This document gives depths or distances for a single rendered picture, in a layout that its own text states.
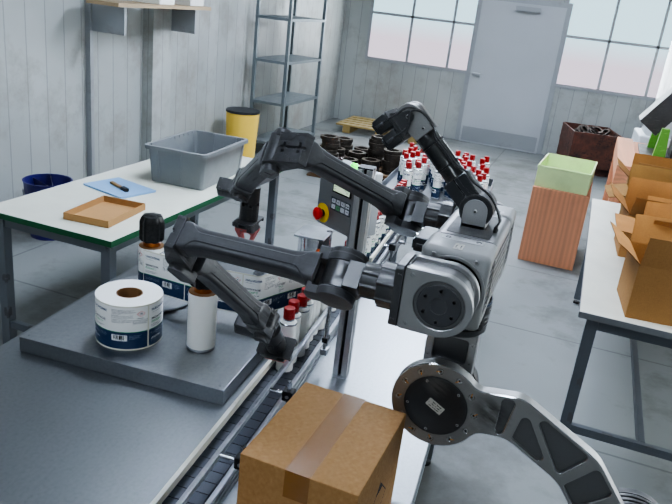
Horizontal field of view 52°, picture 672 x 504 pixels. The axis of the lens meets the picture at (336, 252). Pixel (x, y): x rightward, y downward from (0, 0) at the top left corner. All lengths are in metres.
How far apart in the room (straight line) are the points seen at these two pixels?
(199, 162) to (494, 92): 7.55
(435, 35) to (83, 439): 9.85
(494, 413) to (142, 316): 1.09
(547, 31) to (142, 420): 9.60
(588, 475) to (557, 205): 4.51
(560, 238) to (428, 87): 5.71
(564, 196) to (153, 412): 4.51
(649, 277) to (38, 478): 2.43
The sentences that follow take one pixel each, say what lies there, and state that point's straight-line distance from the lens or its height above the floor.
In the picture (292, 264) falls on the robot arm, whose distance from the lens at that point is 1.34.
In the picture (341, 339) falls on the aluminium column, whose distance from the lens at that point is 2.13.
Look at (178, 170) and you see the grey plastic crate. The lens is 4.11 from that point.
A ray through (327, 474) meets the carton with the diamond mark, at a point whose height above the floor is 1.12.
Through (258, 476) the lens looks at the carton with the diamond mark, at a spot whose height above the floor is 1.08.
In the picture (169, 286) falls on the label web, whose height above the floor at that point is 0.96.
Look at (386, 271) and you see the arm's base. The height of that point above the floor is 1.48.
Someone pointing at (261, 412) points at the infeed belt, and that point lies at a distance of 1.91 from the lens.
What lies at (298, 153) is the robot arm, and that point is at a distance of 1.57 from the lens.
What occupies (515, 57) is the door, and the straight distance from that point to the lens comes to 10.96.
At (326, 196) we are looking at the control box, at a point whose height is 1.38.
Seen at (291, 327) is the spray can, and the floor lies 1.03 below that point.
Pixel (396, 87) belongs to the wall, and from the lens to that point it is 11.40.
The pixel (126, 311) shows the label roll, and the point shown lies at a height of 1.01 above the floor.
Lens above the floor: 1.94
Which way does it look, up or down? 20 degrees down
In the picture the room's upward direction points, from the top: 7 degrees clockwise
